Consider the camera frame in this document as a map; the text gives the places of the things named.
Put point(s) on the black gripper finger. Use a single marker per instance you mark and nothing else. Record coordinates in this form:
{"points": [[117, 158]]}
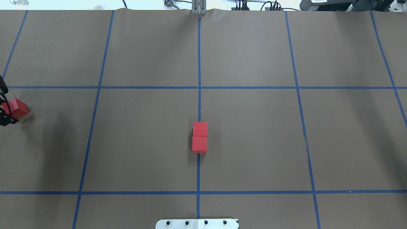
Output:
{"points": [[3, 87], [6, 116]]}

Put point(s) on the red block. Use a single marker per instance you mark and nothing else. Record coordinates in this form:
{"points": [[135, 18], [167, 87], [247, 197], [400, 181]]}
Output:
{"points": [[18, 108]]}

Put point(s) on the red block moved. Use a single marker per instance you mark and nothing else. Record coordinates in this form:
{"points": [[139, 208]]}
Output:
{"points": [[200, 129], [199, 144]]}

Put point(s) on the clear tape roll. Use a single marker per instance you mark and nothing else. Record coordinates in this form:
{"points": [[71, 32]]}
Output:
{"points": [[20, 4]]}

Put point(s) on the brown paper table mat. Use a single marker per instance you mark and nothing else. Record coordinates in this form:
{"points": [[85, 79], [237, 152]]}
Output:
{"points": [[306, 116]]}

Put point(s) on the black box top right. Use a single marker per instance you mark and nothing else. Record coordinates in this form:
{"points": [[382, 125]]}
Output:
{"points": [[353, 5]]}

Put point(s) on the aluminium frame post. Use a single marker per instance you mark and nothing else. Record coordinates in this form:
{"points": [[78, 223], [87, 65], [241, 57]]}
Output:
{"points": [[198, 7]]}

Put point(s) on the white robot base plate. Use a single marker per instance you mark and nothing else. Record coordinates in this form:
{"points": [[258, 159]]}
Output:
{"points": [[197, 224]]}

